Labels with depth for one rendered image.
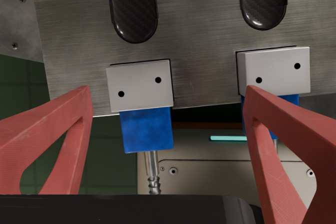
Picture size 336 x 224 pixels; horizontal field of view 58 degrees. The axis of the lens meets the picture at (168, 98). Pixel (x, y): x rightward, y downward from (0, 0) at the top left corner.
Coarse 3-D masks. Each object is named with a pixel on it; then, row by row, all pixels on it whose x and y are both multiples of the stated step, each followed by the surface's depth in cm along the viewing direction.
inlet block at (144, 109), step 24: (120, 72) 24; (144, 72) 24; (168, 72) 24; (120, 96) 24; (144, 96) 24; (168, 96) 24; (120, 120) 26; (144, 120) 25; (168, 120) 25; (144, 144) 26; (168, 144) 26
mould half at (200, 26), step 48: (48, 0) 25; (96, 0) 25; (192, 0) 25; (288, 0) 25; (48, 48) 26; (96, 48) 26; (144, 48) 26; (192, 48) 26; (240, 48) 26; (96, 96) 27; (192, 96) 27; (240, 96) 27
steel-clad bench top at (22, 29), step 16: (0, 0) 31; (16, 0) 31; (32, 0) 31; (0, 16) 31; (16, 16) 31; (32, 16) 31; (0, 32) 31; (16, 32) 31; (32, 32) 31; (0, 48) 31; (16, 48) 31; (32, 48) 31; (304, 96) 32; (320, 96) 32; (320, 112) 32
